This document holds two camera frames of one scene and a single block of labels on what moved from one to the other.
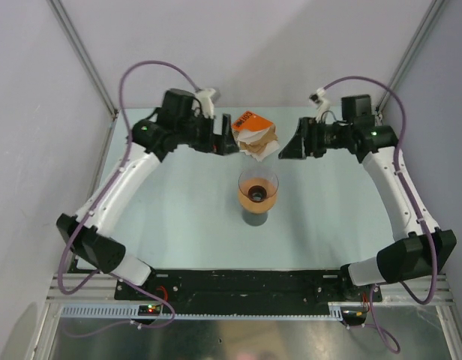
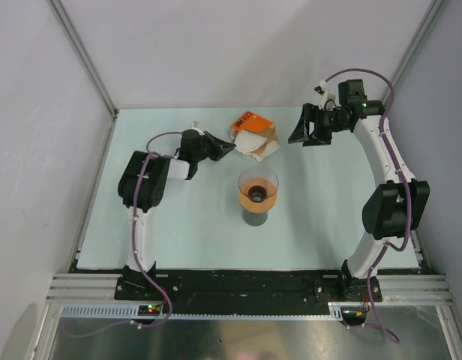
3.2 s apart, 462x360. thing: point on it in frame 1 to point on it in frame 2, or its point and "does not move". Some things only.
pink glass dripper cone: (258, 184) does not move
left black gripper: (217, 144) to (219, 147)
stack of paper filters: (258, 144) does not move
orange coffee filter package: (250, 121) does not move
